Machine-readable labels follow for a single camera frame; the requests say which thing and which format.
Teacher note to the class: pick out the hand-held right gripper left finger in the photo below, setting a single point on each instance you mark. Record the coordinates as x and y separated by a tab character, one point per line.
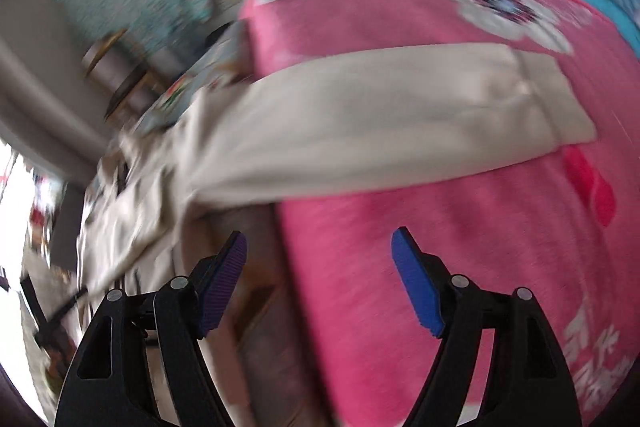
222	287

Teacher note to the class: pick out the picture-printed bed sheet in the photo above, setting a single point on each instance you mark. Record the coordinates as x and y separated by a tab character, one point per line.
210	67

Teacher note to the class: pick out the beige jacket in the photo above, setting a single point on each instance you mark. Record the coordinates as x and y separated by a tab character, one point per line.
350	112

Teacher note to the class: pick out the pink flowered blanket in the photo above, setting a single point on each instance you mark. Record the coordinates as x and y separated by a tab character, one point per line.
450	257

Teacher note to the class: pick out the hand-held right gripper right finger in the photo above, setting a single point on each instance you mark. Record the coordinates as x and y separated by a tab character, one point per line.
417	287

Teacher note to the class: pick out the wooden chair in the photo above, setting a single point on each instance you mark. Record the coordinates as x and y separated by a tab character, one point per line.
127	89

